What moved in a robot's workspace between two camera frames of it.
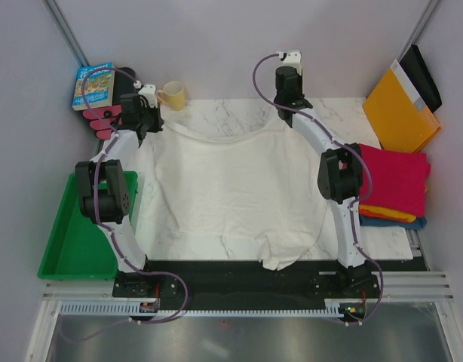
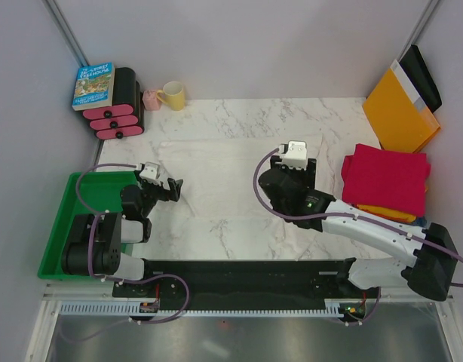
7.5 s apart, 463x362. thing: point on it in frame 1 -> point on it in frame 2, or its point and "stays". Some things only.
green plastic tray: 78,247 stays
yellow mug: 173,93 stays
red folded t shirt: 399,181 stays
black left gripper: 157,127 -> 166,194
